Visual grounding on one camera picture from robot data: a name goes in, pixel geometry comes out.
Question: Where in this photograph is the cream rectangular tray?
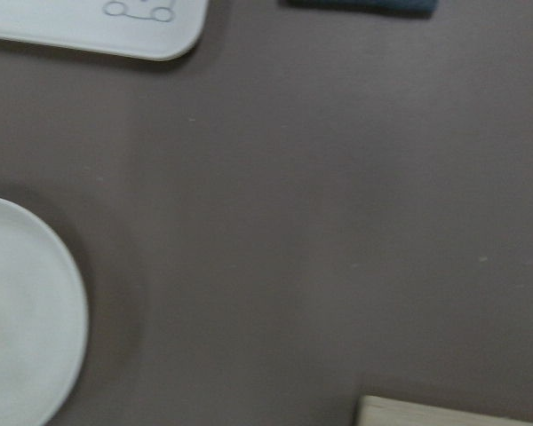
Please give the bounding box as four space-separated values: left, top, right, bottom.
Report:
0 1 210 61

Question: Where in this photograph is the wooden cutting board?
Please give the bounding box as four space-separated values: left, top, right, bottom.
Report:
355 395 533 426

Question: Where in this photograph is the grey folded cloth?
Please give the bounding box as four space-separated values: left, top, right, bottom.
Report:
290 0 438 15

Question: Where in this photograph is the beige round plate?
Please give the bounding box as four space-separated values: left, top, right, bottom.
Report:
0 198 89 425

